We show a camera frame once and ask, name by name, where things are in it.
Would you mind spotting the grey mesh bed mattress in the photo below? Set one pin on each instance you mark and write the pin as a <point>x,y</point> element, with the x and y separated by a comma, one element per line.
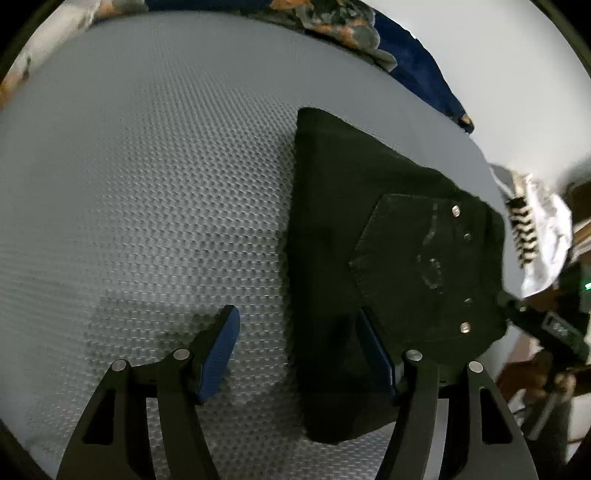
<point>138,184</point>

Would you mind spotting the black pants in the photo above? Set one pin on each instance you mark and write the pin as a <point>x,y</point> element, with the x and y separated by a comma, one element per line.
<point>332,207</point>

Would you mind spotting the person's right hand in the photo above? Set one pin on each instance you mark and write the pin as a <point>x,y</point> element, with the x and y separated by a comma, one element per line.
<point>556,381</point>

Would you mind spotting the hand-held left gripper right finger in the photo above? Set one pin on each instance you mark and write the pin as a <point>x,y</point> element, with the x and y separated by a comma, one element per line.
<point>377,353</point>

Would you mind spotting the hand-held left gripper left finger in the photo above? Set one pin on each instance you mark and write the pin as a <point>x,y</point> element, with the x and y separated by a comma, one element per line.
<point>221,353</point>

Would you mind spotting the wooden bed frame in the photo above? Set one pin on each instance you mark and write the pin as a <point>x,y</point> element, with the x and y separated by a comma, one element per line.
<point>581,230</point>

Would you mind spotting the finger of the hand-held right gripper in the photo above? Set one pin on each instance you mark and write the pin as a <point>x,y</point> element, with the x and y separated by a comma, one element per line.
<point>508,304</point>

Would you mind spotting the blue printed blanket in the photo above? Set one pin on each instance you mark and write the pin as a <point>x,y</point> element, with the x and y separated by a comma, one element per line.
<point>415,60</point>

